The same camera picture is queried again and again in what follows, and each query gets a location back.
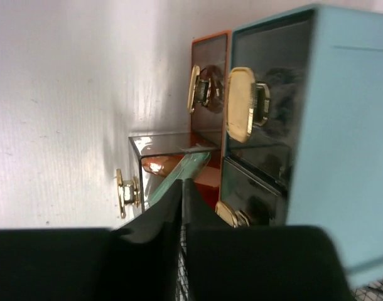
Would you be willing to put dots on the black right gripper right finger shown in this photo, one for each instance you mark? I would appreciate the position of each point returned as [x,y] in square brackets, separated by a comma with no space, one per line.
[257,262]

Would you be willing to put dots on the wooden drawer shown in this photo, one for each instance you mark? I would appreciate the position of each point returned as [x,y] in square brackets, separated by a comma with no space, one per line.
[152,158]
[206,93]

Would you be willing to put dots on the green highlighter marker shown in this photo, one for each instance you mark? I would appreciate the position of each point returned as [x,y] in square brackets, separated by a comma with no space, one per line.
[189,167]

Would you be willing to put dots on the teal wooden drawer box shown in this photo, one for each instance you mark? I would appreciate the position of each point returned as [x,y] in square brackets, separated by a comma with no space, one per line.
[302,137]

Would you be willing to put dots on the black wire mesh organizer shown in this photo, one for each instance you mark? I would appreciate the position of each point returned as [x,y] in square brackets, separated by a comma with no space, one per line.
[372,291]

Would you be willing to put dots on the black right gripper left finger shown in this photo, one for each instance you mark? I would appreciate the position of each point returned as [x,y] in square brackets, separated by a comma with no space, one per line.
[137,261]

